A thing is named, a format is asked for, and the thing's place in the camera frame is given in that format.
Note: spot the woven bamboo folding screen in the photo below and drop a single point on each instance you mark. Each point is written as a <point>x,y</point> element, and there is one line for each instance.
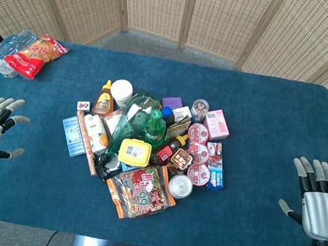
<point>181,10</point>

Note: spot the white orange juice carton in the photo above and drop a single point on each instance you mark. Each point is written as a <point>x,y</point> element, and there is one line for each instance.
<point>96,133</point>

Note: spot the white mahjong tile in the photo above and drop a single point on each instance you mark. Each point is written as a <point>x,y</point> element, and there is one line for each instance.
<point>83,105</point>

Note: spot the yellow plastic box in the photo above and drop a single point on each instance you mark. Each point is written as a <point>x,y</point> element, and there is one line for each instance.
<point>134,152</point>

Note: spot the black round object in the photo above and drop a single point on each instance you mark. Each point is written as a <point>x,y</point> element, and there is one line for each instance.
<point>110,164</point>

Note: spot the red white round cup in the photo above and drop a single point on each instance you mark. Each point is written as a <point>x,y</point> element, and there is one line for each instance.
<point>198,152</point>
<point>199,173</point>
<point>198,133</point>

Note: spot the white lidded jar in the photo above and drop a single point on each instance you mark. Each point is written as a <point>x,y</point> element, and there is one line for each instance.
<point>122,92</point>

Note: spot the green transparent plastic bag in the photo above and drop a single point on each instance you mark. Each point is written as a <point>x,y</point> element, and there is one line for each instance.
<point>131,114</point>

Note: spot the blue red snack bar pack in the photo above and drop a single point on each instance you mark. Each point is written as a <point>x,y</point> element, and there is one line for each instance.
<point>216,166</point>

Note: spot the honey squeeze bottle orange cap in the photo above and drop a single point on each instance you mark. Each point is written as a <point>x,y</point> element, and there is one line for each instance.
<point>104,97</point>

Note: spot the red snack bag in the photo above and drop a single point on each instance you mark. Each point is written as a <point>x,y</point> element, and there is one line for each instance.
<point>36,54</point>

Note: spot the pink box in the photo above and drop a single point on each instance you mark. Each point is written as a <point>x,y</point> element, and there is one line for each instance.
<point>217,124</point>

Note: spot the purple box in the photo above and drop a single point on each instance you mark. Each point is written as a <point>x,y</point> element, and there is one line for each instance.
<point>173,102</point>

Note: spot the clear plastic water bottle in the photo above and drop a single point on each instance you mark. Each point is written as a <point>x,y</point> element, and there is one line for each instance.
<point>11,49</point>

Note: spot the clear cup of nuts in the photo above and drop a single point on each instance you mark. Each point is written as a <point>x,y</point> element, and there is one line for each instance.
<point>200,108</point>

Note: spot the orange mixed nuts bag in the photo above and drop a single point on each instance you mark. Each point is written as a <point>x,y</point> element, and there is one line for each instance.
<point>139,191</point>

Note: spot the blue felt table mat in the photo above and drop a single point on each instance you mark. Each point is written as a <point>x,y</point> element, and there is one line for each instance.
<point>239,160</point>

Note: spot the blue cap dark bottle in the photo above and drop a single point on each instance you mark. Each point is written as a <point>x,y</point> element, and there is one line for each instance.
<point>168,116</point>

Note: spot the white and yellow paper box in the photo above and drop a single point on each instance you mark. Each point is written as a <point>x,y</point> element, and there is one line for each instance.
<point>180,120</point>

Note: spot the green soda bottle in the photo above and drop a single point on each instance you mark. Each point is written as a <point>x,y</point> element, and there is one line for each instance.
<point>155,128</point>

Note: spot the long brown sausage stick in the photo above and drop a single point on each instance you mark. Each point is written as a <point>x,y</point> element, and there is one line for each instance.
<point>86,142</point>

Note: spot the light blue tissue pack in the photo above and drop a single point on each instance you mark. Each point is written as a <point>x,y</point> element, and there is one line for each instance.
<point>70,136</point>

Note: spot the white orange small carton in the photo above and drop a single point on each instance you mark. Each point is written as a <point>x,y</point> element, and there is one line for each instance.
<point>113,121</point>

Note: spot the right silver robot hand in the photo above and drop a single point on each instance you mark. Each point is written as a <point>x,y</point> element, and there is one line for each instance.
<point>322,209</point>

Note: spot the brown pudding cup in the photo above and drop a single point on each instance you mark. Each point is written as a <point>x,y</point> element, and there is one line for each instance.
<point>180,159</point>

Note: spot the small red box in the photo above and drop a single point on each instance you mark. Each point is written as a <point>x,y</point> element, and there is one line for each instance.
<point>164,155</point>

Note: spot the silver tin can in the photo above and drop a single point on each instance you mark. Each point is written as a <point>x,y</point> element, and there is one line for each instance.
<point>180,186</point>

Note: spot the brown bottle yellow cap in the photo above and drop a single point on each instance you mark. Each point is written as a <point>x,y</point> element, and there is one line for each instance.
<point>175,143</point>

